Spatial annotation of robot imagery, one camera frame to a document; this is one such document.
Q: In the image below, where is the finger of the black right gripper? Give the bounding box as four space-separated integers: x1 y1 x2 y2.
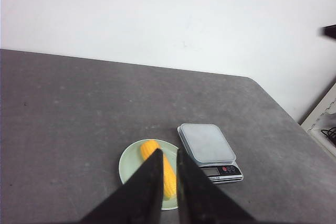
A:
321 25 336 38

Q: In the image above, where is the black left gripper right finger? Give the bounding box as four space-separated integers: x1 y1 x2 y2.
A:
176 150 257 223

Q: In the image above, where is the white shelf with cables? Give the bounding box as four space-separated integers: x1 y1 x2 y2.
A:
301 80 335 159

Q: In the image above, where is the green oval plate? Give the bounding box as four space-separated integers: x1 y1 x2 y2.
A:
119 139 178 210

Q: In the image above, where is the silver digital kitchen scale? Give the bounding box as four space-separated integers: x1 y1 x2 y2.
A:
177 123 244 184

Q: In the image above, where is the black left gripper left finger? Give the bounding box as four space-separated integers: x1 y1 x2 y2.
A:
79 149 163 223

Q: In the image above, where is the yellow corn cob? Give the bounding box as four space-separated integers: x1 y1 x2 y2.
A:
140 140 177 199

